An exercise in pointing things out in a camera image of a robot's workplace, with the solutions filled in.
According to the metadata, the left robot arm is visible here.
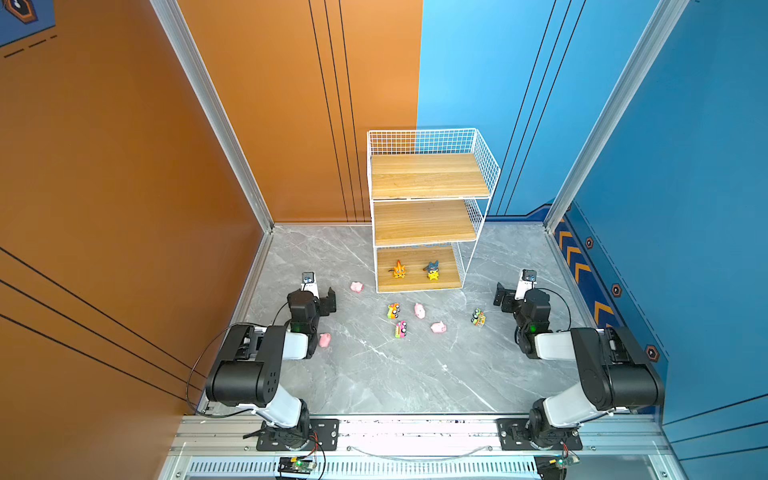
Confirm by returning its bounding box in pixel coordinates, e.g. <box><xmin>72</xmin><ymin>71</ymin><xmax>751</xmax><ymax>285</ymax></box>
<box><xmin>205</xmin><ymin>289</ymin><xmax>337</xmax><ymax>449</ymax></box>

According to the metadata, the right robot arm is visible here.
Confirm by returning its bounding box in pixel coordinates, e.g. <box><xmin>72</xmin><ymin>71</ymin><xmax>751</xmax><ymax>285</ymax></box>
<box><xmin>493</xmin><ymin>284</ymin><xmax>665</xmax><ymax>449</ymax></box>

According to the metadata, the green toy car right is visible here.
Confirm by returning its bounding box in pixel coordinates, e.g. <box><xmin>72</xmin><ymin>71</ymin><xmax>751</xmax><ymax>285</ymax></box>
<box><xmin>471</xmin><ymin>309</ymin><xmax>486</xmax><ymax>326</ymax></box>

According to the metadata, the orange green toy truck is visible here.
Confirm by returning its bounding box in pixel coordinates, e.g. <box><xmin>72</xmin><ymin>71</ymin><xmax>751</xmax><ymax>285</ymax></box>
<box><xmin>387</xmin><ymin>303</ymin><xmax>400</xmax><ymax>319</ymax></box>

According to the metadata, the pink toy truck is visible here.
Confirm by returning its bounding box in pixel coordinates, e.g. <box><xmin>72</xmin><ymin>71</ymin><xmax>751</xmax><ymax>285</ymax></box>
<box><xmin>395</xmin><ymin>321</ymin><xmax>407</xmax><ymax>338</ymax></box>

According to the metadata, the grey hooded pikachu figure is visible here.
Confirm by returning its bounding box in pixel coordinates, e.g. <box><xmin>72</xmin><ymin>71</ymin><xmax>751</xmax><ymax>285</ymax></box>
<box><xmin>423</xmin><ymin>260</ymin><xmax>440</xmax><ymax>282</ymax></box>

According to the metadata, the orange pikachu figure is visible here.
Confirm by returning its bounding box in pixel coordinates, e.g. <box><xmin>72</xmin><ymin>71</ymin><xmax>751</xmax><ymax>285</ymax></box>
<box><xmin>389</xmin><ymin>260</ymin><xmax>406</xmax><ymax>279</ymax></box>

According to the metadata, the left circuit board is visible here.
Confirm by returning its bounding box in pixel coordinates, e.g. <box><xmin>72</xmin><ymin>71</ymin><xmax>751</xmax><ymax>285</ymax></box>
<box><xmin>277</xmin><ymin>456</ymin><xmax>317</xmax><ymax>478</ymax></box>

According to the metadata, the circuit board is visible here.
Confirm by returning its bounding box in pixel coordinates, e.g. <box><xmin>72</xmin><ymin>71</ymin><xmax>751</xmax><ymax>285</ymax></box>
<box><xmin>277</xmin><ymin>456</ymin><xmax>317</xmax><ymax>478</ymax></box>
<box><xmin>534</xmin><ymin>454</ymin><xmax>581</xmax><ymax>480</ymax></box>

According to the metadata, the right circuit board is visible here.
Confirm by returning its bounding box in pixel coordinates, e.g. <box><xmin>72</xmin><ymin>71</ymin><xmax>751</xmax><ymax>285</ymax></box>
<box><xmin>534</xmin><ymin>454</ymin><xmax>581</xmax><ymax>480</ymax></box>

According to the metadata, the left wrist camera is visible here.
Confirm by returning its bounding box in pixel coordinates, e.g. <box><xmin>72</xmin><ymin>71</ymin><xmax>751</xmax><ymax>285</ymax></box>
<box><xmin>300</xmin><ymin>271</ymin><xmax>320</xmax><ymax>298</ymax></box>

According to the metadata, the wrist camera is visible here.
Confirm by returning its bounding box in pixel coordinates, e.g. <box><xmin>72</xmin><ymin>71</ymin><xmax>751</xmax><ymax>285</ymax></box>
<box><xmin>515</xmin><ymin>269</ymin><xmax>537</xmax><ymax>300</ymax></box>
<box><xmin>300</xmin><ymin>271</ymin><xmax>320</xmax><ymax>298</ymax></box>

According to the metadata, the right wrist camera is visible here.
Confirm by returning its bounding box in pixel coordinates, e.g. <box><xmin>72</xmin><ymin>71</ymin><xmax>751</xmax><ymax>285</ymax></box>
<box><xmin>515</xmin><ymin>269</ymin><xmax>537</xmax><ymax>300</ymax></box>

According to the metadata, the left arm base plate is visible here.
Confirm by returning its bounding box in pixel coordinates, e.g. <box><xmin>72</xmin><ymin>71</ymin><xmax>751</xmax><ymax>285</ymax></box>
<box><xmin>256</xmin><ymin>417</ymin><xmax>340</xmax><ymax>452</ymax></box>

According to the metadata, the white wire wooden shelf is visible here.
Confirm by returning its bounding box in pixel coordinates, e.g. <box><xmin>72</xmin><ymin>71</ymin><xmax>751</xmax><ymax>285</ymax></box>
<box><xmin>367</xmin><ymin>128</ymin><xmax>501</xmax><ymax>293</ymax></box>

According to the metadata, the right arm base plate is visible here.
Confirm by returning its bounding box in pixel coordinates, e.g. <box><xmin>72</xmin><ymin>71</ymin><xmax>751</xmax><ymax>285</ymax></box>
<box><xmin>495</xmin><ymin>417</ymin><xmax>583</xmax><ymax>451</ymax></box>

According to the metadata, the aluminium rail frame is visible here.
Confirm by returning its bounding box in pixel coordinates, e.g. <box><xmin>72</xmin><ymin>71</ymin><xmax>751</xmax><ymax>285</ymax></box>
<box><xmin>159</xmin><ymin>414</ymin><xmax>686</xmax><ymax>479</ymax></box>

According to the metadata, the right aluminium corner post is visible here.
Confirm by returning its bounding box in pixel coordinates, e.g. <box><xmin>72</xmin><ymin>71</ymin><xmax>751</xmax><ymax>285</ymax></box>
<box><xmin>543</xmin><ymin>0</ymin><xmax>689</xmax><ymax>234</ymax></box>

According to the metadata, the aluminium corner post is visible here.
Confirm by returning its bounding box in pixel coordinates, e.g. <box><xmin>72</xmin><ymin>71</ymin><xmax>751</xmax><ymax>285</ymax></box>
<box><xmin>543</xmin><ymin>0</ymin><xmax>689</xmax><ymax>234</ymax></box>
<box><xmin>150</xmin><ymin>0</ymin><xmax>274</xmax><ymax>234</ymax></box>

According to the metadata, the left aluminium corner post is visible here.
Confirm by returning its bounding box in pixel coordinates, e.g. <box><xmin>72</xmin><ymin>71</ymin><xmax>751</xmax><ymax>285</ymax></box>
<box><xmin>150</xmin><ymin>0</ymin><xmax>274</xmax><ymax>234</ymax></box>

